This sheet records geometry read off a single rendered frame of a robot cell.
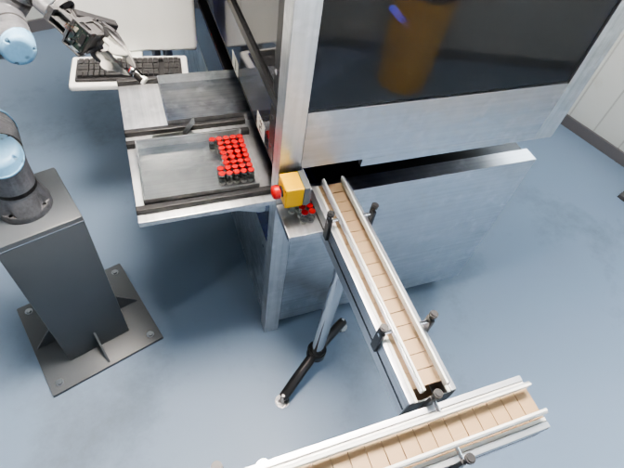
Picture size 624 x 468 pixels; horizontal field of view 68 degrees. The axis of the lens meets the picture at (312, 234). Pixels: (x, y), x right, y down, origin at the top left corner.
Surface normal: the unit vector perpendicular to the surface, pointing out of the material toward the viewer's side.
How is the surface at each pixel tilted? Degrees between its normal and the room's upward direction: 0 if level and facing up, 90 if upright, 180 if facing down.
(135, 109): 0
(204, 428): 0
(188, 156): 0
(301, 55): 90
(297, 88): 90
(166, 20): 90
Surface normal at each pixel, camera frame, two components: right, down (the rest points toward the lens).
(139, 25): 0.22, 0.78
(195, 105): 0.12, -0.61
